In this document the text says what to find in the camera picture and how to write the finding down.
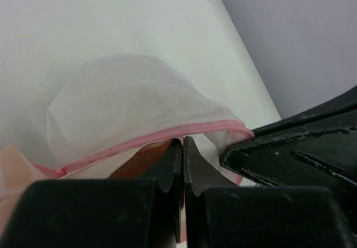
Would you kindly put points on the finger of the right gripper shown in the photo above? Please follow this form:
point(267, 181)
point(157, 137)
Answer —
point(318, 157)
point(338, 105)

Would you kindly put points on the pink-trimmed mesh laundry bag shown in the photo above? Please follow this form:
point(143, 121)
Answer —
point(122, 120)

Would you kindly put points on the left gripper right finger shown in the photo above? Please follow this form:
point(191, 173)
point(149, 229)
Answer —
point(221, 214)

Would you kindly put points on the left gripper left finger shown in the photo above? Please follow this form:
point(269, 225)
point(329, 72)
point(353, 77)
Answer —
point(92, 211)

